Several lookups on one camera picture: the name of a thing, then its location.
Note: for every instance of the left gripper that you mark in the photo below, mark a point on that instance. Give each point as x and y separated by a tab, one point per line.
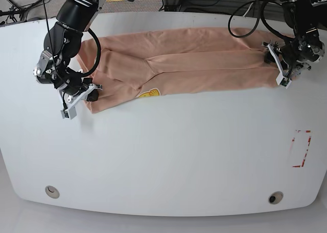
286	60

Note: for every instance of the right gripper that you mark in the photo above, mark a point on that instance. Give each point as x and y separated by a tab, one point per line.
85	88

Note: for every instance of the peach T-shirt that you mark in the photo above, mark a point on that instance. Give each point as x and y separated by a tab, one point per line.
177	61

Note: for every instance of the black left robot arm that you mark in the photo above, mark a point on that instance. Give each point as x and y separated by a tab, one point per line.
304	17

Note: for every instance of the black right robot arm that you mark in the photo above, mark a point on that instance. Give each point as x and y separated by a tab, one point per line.
62	43

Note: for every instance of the red tape rectangle marking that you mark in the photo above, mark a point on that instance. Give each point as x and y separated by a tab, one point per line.
300	147

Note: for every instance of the black tripod stand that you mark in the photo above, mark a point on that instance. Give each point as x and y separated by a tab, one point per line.
17	13

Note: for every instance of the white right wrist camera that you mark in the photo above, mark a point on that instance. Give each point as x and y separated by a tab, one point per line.
69	113

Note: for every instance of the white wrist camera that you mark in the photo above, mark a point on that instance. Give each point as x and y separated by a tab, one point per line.
69	113
283	81

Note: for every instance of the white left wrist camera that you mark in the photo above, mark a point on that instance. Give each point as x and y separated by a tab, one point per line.
283	81

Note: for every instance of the left table cable grommet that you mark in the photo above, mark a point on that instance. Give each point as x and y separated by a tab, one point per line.
52	192

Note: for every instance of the table cable grommet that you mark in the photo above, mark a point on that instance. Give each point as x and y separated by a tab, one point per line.
275	198
52	192

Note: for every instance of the right table cable grommet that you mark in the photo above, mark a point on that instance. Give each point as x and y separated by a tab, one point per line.
275	198

